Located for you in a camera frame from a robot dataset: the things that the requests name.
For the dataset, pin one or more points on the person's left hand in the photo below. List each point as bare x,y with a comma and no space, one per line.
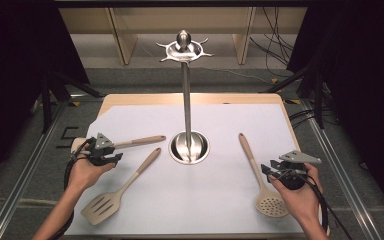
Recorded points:
85,173

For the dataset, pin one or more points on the white paper sheet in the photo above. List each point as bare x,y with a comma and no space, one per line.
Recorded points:
213,186

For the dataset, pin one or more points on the beige perforated skimmer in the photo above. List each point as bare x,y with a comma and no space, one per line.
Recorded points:
270,205

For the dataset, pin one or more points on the light wooden shelf unit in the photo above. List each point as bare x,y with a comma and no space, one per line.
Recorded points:
180,20

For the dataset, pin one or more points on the beige slotted spatula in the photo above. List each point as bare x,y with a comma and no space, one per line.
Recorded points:
100,206

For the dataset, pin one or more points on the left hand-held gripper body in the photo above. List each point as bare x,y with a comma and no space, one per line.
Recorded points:
100,151

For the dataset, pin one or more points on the person's right hand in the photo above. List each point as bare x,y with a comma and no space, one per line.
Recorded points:
300,200

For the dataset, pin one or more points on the steel utensil rack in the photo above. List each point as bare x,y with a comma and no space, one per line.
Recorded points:
186,100

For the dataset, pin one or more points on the metal floor rail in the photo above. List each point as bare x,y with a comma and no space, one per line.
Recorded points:
340,173
23,180

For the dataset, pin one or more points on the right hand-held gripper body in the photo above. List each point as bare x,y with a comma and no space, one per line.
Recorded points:
296,166

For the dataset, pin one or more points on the black curtain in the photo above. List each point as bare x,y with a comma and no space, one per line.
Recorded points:
16,66
363,83

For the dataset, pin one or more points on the black tripod stand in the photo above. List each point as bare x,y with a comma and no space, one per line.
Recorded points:
318,100
46,100

